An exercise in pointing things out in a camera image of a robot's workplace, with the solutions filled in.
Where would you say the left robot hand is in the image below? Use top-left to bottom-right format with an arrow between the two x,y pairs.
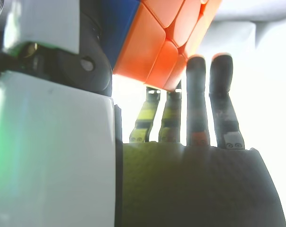
0,0 -> 286,227

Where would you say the colourful puzzle cube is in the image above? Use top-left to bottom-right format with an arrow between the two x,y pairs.
99,0 -> 223,92

